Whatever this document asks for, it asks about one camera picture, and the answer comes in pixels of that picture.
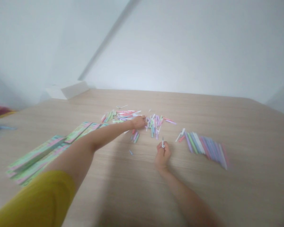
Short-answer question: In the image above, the blue cloth strip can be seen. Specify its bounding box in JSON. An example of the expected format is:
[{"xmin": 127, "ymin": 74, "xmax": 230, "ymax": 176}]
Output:
[{"xmin": 0, "ymin": 124, "xmax": 17, "ymax": 137}]

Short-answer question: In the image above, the pile of pastel pen parts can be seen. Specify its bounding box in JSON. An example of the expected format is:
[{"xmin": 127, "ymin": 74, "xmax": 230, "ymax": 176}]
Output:
[{"xmin": 101, "ymin": 108, "xmax": 177, "ymax": 144}]

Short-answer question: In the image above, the person's left hand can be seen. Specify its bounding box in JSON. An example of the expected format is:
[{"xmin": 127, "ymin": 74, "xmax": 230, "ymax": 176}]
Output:
[{"xmin": 131, "ymin": 115, "xmax": 148, "ymax": 130}]

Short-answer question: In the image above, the row of pastel pen barrels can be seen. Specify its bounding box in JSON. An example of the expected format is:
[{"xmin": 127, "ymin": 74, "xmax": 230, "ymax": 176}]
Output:
[{"xmin": 184, "ymin": 131, "xmax": 228, "ymax": 171}]

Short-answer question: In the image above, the white pen cap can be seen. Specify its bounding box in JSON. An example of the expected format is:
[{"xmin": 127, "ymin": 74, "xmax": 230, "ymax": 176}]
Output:
[{"xmin": 175, "ymin": 128, "xmax": 186, "ymax": 143}]

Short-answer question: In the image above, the white box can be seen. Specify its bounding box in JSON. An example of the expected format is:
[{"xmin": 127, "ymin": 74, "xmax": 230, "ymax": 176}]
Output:
[{"xmin": 45, "ymin": 80, "xmax": 90, "ymax": 100}]

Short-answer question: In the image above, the person's right hand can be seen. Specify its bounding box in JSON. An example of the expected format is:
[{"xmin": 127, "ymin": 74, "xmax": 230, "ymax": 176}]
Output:
[{"xmin": 155, "ymin": 142, "xmax": 172, "ymax": 170}]

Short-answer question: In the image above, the red and yellow bundle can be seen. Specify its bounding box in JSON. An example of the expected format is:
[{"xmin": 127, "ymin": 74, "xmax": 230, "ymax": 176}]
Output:
[{"xmin": 0, "ymin": 106, "xmax": 16, "ymax": 121}]

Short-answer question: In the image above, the stack of pastel card packages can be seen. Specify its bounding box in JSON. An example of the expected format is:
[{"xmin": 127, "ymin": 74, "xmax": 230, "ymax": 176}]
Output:
[{"xmin": 5, "ymin": 121, "xmax": 110, "ymax": 188}]

